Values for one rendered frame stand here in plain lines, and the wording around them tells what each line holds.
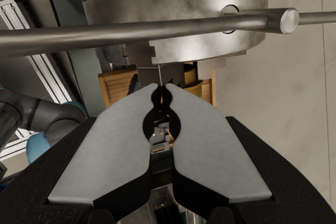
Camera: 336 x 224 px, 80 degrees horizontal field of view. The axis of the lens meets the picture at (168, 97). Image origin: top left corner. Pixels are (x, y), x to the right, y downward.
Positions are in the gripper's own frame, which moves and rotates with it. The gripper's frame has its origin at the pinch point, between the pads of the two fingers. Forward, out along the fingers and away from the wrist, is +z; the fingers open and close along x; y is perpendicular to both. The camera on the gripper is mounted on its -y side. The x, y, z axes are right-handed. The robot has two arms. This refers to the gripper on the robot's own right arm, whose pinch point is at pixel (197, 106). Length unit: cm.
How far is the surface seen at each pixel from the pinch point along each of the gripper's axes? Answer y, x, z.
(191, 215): 70, -22, 5
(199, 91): -5.0, 3.0, -0.8
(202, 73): -8.4, 2.2, 0.4
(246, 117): 86, -108, 101
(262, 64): 35, -108, 113
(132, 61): -15.2, 10.4, -14.2
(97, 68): 1, -54, -24
